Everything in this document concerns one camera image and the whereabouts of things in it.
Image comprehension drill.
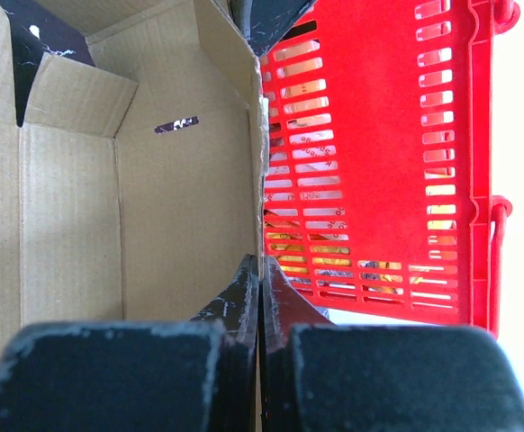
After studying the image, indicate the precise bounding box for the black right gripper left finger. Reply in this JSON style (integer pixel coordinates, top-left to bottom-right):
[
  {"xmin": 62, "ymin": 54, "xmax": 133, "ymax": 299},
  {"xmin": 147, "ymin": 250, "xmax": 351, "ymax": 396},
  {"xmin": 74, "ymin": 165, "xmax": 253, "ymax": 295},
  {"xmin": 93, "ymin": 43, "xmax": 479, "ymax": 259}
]
[{"xmin": 0, "ymin": 255, "xmax": 259, "ymax": 431}]

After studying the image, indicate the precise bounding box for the red plastic shopping basket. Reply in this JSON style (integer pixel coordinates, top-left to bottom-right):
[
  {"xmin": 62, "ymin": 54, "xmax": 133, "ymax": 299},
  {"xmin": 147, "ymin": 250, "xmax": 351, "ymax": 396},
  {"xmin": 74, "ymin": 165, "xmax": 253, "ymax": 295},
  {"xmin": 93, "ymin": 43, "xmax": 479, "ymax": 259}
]
[{"xmin": 262, "ymin": 1, "xmax": 520, "ymax": 334}]

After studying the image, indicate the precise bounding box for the brown cardboard box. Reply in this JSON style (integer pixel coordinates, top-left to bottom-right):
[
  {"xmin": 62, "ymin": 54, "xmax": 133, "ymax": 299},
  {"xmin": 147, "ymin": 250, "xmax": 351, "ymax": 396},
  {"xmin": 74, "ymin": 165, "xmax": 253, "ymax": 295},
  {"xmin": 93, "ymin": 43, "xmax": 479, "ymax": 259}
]
[{"xmin": 0, "ymin": 1, "xmax": 268, "ymax": 355}]

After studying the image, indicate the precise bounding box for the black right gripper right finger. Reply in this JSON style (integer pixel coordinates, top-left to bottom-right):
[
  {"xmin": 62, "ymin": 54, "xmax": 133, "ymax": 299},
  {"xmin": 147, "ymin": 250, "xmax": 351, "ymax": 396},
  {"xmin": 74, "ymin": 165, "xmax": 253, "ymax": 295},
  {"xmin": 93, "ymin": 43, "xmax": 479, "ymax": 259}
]
[{"xmin": 259, "ymin": 257, "xmax": 524, "ymax": 431}]

